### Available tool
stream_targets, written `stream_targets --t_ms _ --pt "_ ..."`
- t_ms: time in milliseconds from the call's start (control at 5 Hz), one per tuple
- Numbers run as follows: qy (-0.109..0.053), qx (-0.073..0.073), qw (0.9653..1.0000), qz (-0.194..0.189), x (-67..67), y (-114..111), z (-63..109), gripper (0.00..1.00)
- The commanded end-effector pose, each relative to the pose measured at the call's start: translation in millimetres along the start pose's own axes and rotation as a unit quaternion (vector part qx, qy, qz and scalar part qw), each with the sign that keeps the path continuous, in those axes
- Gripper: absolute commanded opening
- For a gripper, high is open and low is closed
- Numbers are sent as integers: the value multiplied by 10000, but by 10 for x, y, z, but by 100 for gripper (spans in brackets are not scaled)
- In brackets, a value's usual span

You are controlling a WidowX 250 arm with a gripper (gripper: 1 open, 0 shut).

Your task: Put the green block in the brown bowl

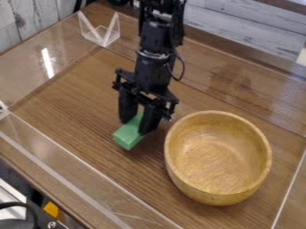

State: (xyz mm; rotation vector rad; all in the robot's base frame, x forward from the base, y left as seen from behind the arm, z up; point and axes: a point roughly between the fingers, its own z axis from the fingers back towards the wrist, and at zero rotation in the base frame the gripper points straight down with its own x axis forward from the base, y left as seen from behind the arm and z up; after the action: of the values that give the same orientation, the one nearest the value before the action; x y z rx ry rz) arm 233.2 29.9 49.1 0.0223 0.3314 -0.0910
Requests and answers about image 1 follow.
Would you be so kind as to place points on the clear acrylic front wall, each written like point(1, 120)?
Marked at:
point(83, 192)

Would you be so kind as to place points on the brown wooden bowl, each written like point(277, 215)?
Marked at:
point(218, 157)

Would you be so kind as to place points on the yellow and black device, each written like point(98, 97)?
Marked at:
point(60, 216)

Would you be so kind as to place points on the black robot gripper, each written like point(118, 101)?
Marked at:
point(144, 88)

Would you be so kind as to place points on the clear acrylic corner bracket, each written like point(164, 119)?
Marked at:
point(102, 35)

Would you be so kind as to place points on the green rectangular block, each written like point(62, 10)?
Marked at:
point(127, 136)

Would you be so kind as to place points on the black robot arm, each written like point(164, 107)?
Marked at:
point(162, 28)

